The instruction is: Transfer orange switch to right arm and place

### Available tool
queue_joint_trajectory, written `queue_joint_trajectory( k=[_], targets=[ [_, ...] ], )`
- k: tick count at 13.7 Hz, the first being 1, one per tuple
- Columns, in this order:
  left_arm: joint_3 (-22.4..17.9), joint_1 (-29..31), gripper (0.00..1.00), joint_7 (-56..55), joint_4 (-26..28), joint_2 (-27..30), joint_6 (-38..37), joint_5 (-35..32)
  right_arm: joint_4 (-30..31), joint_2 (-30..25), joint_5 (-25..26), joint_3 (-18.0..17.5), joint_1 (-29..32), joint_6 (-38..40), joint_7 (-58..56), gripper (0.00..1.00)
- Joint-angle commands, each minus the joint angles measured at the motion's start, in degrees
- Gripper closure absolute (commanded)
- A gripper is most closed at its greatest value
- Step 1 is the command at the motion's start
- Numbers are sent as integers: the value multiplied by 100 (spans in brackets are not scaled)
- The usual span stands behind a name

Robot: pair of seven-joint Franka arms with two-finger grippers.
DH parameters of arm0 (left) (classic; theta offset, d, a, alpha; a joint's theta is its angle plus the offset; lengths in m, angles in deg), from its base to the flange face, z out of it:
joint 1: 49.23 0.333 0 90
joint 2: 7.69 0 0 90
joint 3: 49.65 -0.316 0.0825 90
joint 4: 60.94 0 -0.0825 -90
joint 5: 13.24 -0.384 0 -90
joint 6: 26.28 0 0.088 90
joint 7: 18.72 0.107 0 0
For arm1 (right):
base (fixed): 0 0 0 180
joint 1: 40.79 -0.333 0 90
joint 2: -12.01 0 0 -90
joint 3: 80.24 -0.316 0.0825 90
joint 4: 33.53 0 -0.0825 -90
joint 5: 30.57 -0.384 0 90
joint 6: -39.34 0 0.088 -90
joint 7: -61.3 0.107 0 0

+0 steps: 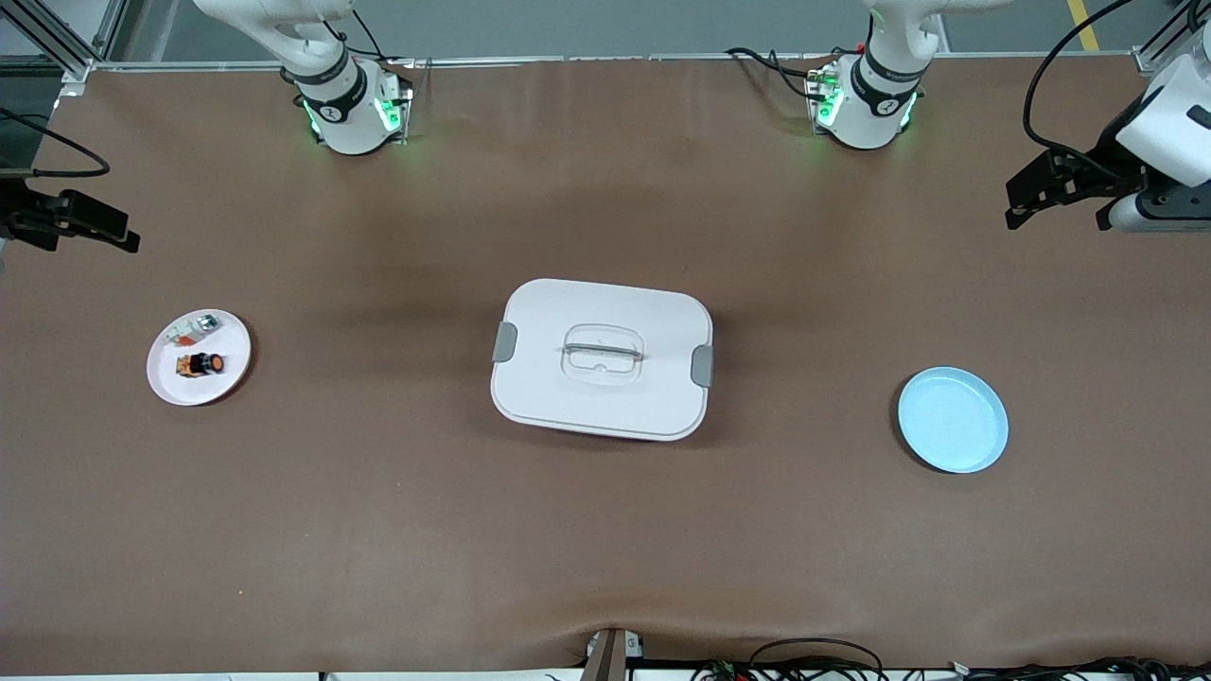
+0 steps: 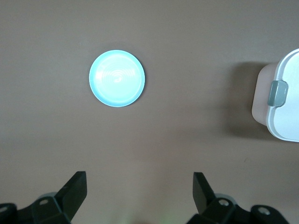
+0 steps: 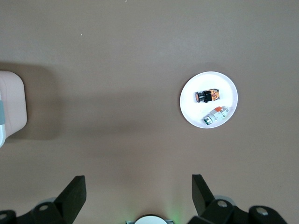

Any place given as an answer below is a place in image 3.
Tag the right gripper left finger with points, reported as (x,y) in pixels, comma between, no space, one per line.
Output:
(58,210)

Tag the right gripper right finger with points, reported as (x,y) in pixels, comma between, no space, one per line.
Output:
(217,212)

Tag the black push button switch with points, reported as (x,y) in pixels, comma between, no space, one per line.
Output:
(206,95)

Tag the small silver orange part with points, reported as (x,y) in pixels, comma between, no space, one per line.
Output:
(216,115)

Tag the grey box latch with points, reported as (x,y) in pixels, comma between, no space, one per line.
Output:
(2,113)

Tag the white plastic container lid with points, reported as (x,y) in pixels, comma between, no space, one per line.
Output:
(14,105)

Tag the pink round plate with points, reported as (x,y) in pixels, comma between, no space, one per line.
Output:
(210,78)

